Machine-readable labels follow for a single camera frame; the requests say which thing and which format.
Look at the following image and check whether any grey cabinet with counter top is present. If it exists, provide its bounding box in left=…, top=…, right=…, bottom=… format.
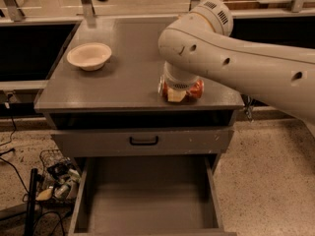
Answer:
left=33, top=16, right=245, bottom=174

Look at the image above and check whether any black drawer handle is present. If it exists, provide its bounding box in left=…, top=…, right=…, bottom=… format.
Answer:
left=129, top=136, right=159, bottom=146

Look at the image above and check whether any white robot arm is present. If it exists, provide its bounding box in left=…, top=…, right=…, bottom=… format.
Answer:
left=158, top=0, right=315, bottom=124

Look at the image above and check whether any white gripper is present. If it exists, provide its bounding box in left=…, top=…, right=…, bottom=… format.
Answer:
left=163, top=62, right=199, bottom=102

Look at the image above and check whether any grey top drawer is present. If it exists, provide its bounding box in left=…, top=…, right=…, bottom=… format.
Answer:
left=52, top=127, right=234, bottom=157

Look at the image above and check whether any red coke can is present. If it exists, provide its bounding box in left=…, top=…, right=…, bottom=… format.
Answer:
left=157, top=76, right=204, bottom=102

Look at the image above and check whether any black stand post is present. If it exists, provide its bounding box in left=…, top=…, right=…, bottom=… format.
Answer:
left=24, top=168, right=38, bottom=236

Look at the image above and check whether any white paper bowl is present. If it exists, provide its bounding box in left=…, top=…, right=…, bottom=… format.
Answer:
left=67, top=42, right=112, bottom=71

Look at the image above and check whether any wire basket with items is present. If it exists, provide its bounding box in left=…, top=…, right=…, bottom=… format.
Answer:
left=36, top=149, right=81, bottom=205

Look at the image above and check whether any grey open middle drawer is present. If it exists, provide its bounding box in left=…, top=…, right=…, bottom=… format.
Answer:
left=69, top=155, right=237, bottom=236

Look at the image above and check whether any black floor cable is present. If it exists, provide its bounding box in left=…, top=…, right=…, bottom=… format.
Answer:
left=0, top=91, right=31, bottom=195

